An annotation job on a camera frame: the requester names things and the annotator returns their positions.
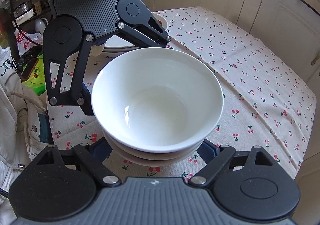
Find white floral bowl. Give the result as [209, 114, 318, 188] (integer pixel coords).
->
[103, 131, 203, 160]
[113, 144, 200, 166]

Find white fruit plate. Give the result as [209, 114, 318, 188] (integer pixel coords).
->
[102, 29, 168, 57]

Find large plain white bowl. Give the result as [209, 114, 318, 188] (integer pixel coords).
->
[91, 48, 223, 153]

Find white sleeved left forearm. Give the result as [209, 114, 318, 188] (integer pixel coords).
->
[0, 47, 53, 225]

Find green packaging bag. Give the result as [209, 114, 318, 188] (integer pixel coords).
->
[21, 55, 46, 95]

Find cherry print tablecloth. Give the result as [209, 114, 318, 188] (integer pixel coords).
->
[47, 7, 317, 181]

